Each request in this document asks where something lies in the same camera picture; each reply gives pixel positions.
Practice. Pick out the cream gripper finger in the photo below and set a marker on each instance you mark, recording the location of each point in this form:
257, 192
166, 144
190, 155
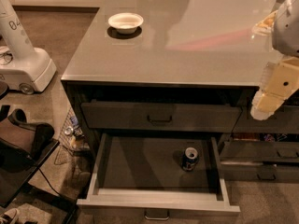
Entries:
265, 26
279, 82

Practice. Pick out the blue pepsi can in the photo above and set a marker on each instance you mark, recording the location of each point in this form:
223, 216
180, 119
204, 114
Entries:
189, 159

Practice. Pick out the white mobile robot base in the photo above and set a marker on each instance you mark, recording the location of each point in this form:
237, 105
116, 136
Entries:
23, 67

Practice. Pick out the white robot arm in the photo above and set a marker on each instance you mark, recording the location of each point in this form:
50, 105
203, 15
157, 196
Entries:
285, 33

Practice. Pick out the right grey top drawer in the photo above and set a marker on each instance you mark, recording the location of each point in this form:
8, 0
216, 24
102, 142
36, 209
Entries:
284, 120

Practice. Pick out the closed grey top drawer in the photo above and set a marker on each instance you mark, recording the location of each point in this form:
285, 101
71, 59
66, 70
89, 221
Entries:
160, 117

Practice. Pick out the right grey bottom drawer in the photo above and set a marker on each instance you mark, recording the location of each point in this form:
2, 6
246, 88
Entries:
261, 172

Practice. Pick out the open grey middle drawer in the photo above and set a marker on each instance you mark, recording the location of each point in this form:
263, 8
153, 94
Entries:
143, 176

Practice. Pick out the dark grey cabinet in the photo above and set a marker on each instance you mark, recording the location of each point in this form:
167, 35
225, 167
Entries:
193, 52

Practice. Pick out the white paper bowl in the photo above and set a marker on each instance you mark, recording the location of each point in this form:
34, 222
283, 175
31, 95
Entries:
125, 23

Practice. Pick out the black chair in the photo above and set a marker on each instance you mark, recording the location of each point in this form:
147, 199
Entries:
24, 148

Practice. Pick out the white sneaker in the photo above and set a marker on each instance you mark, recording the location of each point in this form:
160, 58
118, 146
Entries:
11, 216

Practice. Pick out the wire basket with items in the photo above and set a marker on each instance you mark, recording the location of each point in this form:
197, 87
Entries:
72, 141

